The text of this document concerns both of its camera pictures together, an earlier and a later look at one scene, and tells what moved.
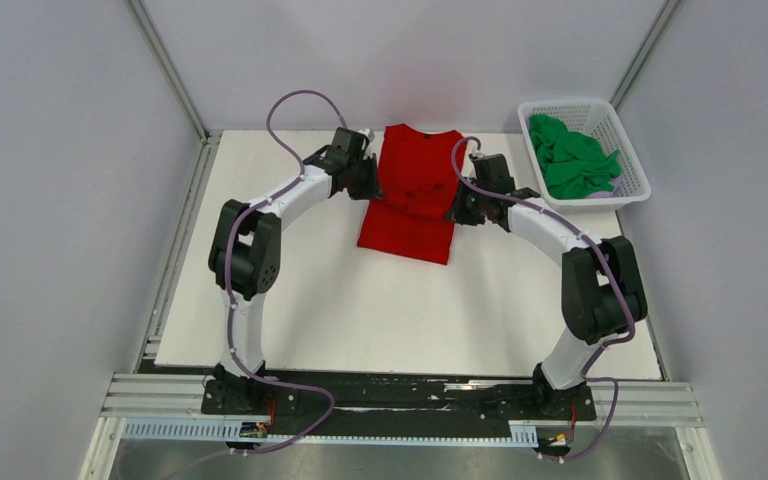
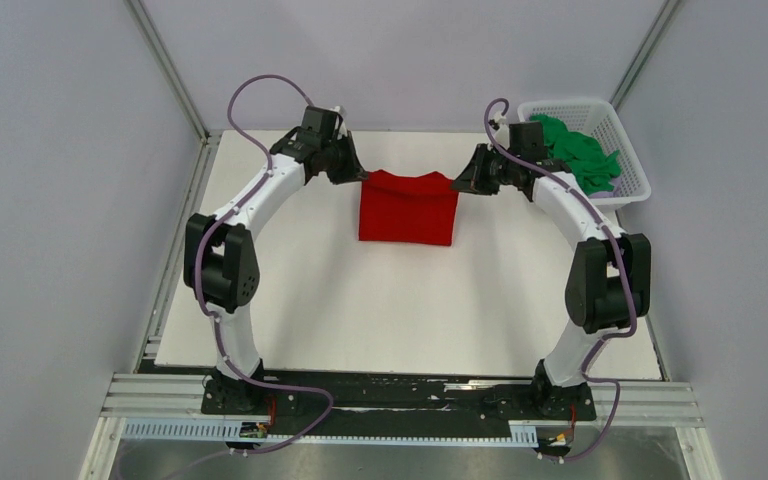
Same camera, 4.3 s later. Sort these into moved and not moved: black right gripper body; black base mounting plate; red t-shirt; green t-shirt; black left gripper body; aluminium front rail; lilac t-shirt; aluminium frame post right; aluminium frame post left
Moved: red t-shirt; black left gripper body; black right gripper body
Not moved: aluminium front rail; lilac t-shirt; aluminium frame post right; black base mounting plate; aluminium frame post left; green t-shirt
